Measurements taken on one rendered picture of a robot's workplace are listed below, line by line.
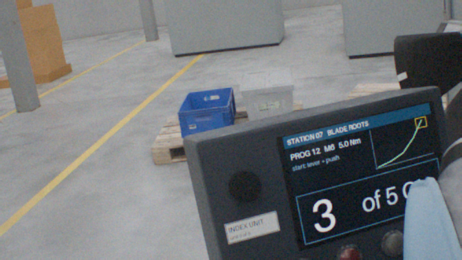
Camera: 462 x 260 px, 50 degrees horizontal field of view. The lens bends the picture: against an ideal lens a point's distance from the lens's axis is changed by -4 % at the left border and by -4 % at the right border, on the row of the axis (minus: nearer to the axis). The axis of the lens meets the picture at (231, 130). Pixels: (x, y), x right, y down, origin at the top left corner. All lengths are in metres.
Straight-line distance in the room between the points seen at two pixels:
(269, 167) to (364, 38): 6.14
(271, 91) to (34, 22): 5.63
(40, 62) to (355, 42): 5.07
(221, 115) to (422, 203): 3.59
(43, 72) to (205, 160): 8.42
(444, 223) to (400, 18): 6.31
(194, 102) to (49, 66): 4.65
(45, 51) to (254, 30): 3.40
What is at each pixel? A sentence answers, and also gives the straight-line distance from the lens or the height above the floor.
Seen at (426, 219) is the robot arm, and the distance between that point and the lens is 0.30.
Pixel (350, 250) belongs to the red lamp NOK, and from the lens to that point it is 0.51.
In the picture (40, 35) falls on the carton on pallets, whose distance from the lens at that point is 8.78.
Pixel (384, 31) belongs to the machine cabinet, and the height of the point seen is 0.32.
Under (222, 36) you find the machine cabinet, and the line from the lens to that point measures 8.31.
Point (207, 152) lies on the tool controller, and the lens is 0.46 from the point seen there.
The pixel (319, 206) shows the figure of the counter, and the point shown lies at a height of 1.17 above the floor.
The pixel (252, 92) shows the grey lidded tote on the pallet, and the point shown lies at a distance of 3.80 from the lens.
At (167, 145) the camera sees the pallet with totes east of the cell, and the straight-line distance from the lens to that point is 3.90.
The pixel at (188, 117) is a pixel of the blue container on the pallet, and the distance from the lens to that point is 3.91.
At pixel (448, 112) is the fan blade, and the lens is 1.19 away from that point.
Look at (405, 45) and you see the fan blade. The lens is 1.45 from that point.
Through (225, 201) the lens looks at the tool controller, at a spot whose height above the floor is 1.20.
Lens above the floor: 1.40
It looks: 18 degrees down
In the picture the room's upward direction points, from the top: 9 degrees counter-clockwise
